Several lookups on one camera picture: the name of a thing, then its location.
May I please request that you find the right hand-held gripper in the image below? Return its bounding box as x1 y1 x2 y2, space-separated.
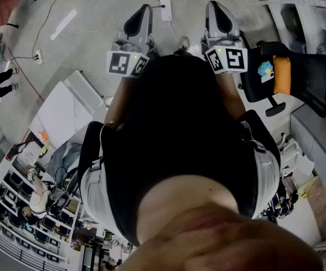
201 1 249 75

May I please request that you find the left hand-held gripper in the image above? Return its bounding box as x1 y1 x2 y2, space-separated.
105 3 156 78

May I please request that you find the person's right forearm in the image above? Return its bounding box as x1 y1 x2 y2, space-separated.
215 72 247 121

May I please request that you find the person's left forearm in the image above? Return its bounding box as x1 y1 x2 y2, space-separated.
104 75 137 132

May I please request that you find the person's pale shoe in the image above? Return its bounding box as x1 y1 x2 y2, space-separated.
177 36 191 53

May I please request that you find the person's black trouser leg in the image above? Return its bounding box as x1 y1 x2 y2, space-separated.
173 49 194 58

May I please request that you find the light blue soft item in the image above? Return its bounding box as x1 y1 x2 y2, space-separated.
257 60 274 77

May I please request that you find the orange cushion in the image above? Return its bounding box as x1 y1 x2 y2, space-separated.
272 55 292 95

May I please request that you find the black office chair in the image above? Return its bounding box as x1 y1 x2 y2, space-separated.
239 40 326 119

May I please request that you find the person's torso in black shirt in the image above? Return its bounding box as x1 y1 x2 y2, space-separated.
78 54 281 247

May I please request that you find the white table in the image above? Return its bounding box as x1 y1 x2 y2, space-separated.
29 71 105 150

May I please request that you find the white step stool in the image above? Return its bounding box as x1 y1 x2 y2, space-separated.
277 134 315 177

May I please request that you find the grey cabinet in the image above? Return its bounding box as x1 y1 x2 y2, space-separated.
289 103 326 200

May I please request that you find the person's grey harness vest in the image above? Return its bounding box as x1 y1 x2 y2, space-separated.
80 120 281 237

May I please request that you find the white shelf with black bins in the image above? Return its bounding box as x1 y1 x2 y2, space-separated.
0 151 82 271

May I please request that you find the person's head and neck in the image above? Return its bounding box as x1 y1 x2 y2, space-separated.
117 173 326 271

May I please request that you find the black cable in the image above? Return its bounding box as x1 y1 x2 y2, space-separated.
0 0 71 63

